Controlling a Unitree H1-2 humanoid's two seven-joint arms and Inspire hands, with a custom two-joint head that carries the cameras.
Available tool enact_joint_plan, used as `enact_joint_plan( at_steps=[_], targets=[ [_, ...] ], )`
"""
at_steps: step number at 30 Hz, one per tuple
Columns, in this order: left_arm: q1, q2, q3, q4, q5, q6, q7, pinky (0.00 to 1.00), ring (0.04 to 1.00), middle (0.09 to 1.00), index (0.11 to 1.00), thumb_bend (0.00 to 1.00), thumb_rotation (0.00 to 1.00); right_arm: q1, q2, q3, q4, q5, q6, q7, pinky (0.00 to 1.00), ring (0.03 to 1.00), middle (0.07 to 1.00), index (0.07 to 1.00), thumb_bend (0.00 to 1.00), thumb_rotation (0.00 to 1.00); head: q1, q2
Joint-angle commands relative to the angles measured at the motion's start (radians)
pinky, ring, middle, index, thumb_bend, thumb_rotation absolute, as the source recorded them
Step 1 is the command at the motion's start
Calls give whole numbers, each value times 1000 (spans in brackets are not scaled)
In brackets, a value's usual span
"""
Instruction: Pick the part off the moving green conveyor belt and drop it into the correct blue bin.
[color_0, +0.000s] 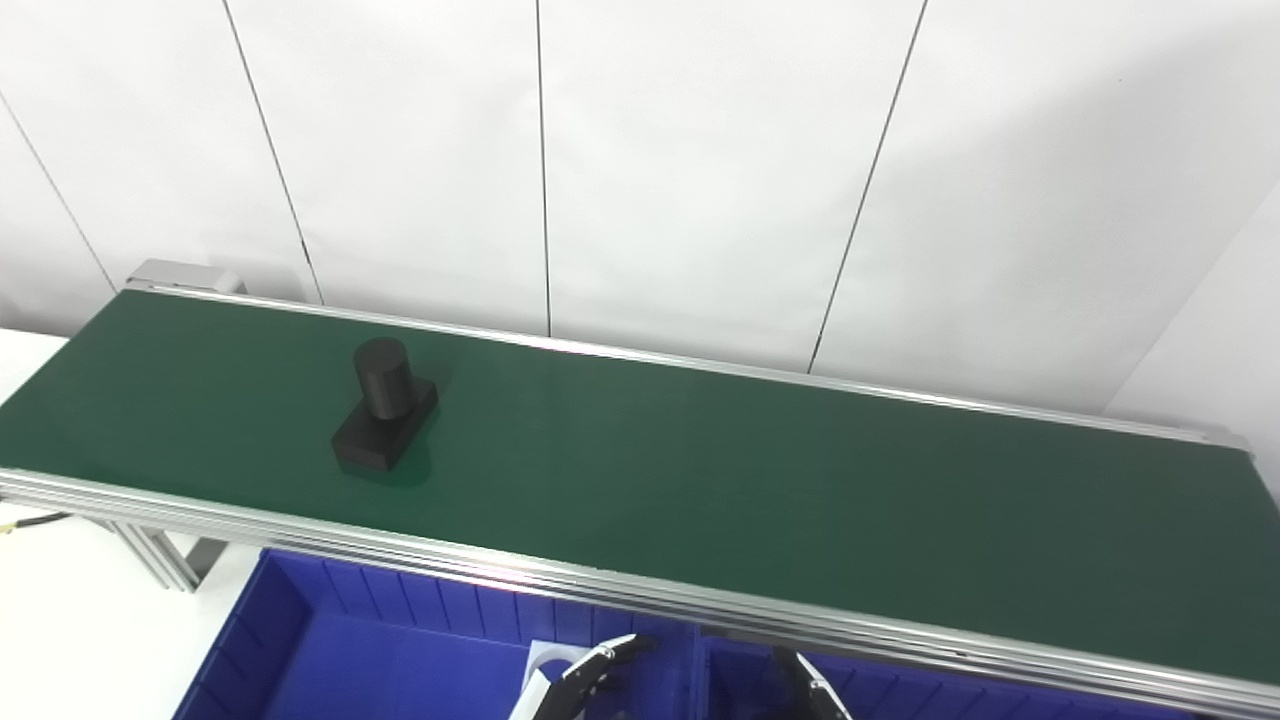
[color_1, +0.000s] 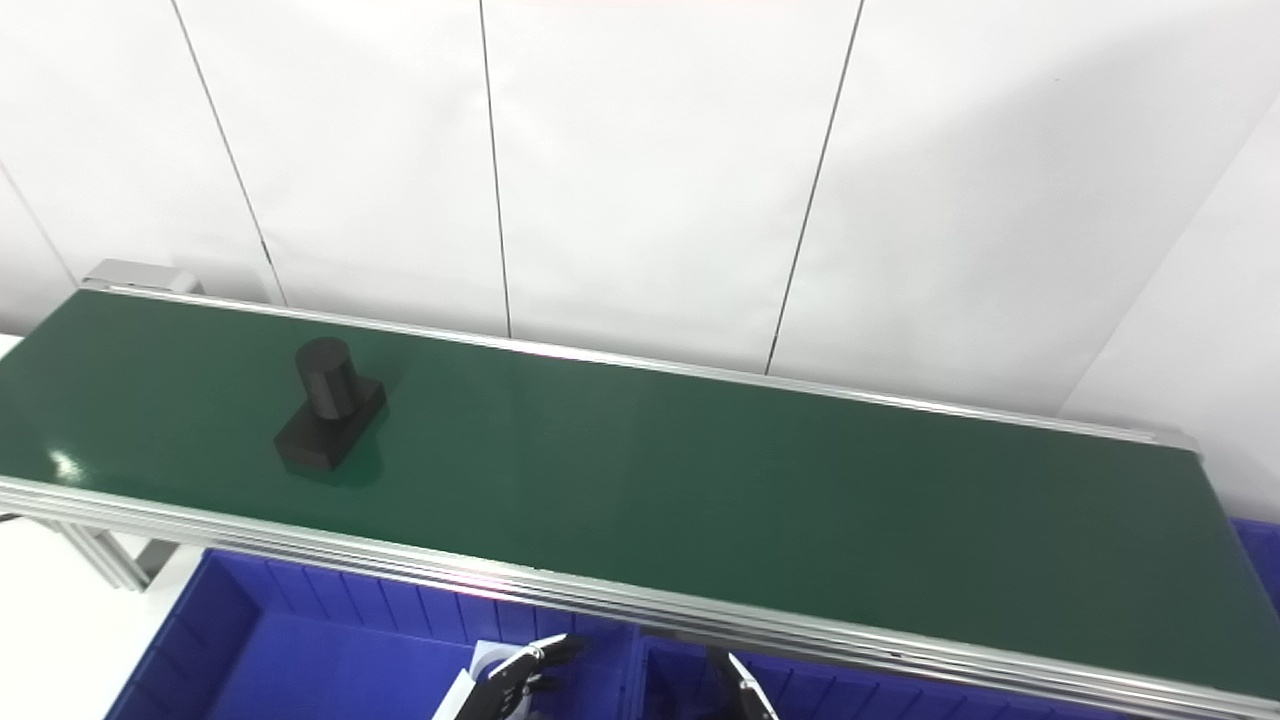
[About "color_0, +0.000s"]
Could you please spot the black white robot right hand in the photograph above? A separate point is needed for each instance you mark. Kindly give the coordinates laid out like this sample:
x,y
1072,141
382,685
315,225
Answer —
x,y
815,700

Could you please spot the black white robot left hand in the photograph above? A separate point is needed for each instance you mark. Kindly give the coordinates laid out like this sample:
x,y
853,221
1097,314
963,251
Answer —
x,y
565,690

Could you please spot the black cylinder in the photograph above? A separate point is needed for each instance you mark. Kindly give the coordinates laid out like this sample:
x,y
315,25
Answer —
x,y
385,410

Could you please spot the white square part with hole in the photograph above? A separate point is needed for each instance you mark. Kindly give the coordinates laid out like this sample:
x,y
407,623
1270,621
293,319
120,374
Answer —
x,y
545,660

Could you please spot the green conveyor belt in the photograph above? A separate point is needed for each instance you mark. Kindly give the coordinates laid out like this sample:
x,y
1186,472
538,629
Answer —
x,y
700,480
600,590

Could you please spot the blue plastic bin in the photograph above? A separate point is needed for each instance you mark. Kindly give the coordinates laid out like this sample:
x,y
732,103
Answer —
x,y
380,660
950,700

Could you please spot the aluminium conveyor leg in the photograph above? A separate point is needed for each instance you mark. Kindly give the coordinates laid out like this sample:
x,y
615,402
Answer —
x,y
160,555

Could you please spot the grey conveyor end housing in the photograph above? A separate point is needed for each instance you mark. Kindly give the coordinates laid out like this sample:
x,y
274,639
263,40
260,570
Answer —
x,y
185,275

